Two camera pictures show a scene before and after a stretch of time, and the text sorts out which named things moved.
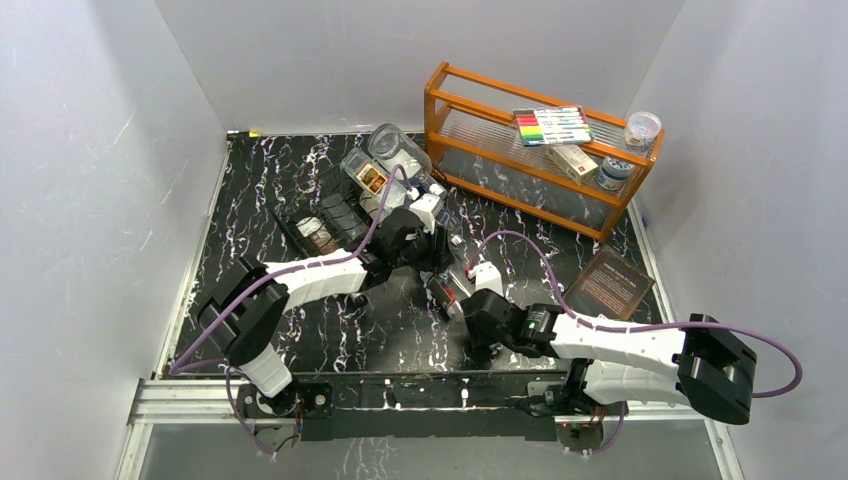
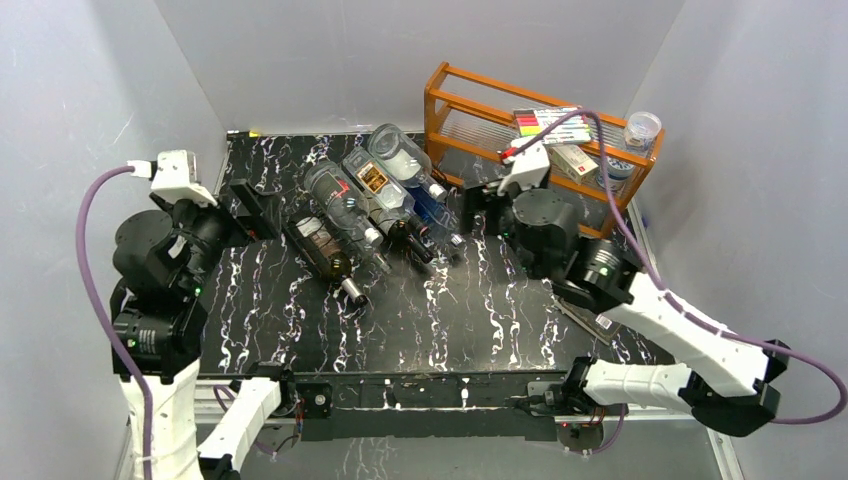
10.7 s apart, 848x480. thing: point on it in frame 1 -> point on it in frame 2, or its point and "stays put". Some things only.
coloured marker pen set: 553,125 stays put
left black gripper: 439,257 -> 260,220
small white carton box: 572,160 stays put
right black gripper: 477,335 -> 479,199
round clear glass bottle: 441,289 -> 341,200
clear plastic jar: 642,130 stays put
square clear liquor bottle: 371,180 stays put
